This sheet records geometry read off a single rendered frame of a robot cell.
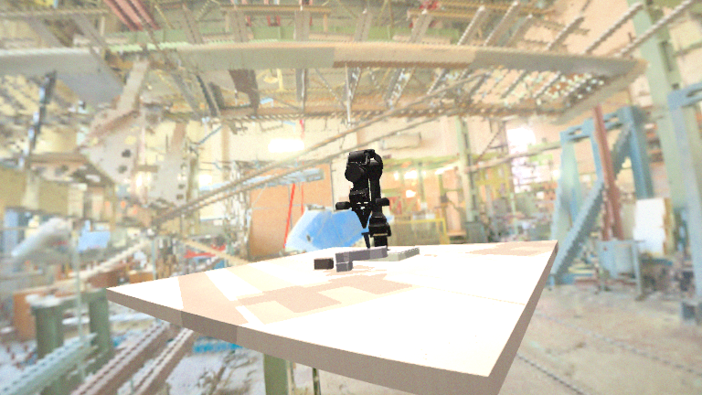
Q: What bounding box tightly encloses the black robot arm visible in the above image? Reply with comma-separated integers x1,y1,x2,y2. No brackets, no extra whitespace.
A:
345,148,392,247

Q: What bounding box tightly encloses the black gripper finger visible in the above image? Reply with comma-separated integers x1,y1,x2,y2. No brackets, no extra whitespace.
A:
363,208,374,229
351,209,364,228

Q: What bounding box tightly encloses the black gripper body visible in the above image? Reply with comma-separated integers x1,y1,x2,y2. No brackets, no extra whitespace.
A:
335,184,390,210

